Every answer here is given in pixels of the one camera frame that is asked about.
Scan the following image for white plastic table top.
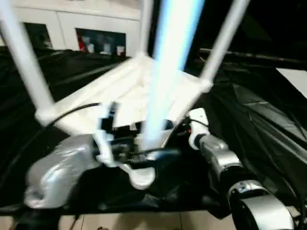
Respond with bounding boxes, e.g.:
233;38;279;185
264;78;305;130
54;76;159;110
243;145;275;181
34;53;214;149

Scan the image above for black work surface mat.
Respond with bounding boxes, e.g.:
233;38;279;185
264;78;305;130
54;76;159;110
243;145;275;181
0;46;307;220

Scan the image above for dark grey tube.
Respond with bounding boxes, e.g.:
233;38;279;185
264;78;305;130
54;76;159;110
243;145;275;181
200;47;307;63

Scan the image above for red white bottle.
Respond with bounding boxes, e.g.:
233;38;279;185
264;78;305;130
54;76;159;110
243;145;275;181
77;33;87;51

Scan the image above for black backdrop cloth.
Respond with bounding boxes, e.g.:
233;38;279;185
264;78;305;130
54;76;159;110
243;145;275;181
187;0;307;60

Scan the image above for white glass-door cabinet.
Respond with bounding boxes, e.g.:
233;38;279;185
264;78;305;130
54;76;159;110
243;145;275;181
9;0;142;56

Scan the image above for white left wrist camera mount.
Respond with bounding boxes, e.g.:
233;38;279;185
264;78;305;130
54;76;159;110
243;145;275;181
94;101;121;169

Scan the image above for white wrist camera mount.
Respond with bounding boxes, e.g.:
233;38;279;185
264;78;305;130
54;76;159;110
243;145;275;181
188;107;210;151
94;101;121;169

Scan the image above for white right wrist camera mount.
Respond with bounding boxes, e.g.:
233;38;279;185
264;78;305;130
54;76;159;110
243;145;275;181
188;107;210;151

